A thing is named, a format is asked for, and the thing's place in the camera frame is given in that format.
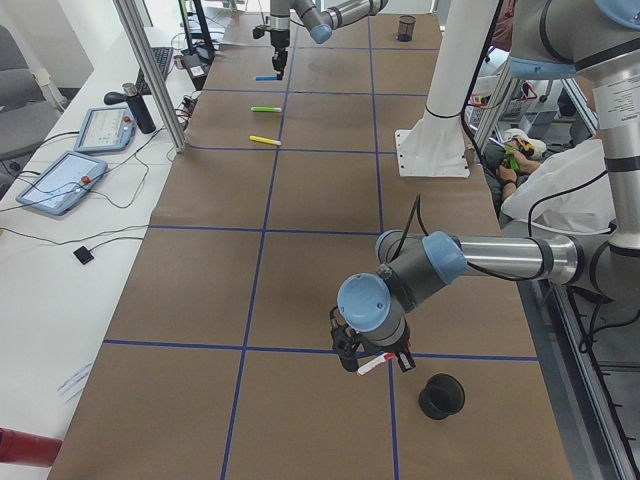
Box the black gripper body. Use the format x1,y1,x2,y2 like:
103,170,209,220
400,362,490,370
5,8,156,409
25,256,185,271
329,306,416,373
252,24,290,74

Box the red white marker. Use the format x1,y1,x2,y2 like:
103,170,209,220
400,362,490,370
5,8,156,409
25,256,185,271
356,352,395,376

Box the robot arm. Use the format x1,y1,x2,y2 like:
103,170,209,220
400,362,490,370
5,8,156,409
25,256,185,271
329,1,639,372
252,0,388,81

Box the green highlighter pen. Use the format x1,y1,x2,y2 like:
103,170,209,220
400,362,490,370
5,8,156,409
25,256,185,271
251,106,282,113

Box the yellow highlighter pen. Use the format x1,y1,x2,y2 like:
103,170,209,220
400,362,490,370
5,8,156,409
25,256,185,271
249,135,282,146

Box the black solid pen cup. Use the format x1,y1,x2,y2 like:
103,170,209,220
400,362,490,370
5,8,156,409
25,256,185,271
418,373,466,420

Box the black keyboard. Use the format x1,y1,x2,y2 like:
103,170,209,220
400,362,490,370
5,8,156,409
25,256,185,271
132,46,175,99

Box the black mesh pen cup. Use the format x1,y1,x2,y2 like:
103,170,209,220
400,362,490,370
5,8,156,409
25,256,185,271
396,15,416,42

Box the black water bottle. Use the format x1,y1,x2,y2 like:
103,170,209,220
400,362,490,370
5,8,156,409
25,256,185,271
122,83,156,134

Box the far teach pendant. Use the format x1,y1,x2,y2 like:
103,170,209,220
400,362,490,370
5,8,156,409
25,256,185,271
74,106,136,154

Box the teach pendant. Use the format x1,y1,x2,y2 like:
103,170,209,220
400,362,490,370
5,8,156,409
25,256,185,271
74,106,136,154
16,151,108,216

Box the near teach pendant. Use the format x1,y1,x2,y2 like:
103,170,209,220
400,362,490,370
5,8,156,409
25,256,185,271
16,151,108,216

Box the small black square device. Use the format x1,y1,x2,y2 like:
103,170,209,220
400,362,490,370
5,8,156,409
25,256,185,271
73,246,94,265

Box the white plastic bag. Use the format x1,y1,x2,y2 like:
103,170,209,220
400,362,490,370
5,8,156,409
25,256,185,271
501,138,616,233

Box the red cylinder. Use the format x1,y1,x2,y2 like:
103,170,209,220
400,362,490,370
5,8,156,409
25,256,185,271
0,428,62,467

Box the aluminium frame post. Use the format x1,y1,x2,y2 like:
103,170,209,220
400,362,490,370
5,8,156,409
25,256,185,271
113,0,186,154

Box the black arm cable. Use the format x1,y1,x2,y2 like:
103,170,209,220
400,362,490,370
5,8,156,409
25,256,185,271
387,194,626,281

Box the white camera stand base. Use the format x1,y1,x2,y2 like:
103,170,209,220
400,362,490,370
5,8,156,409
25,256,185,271
395,0,501,178

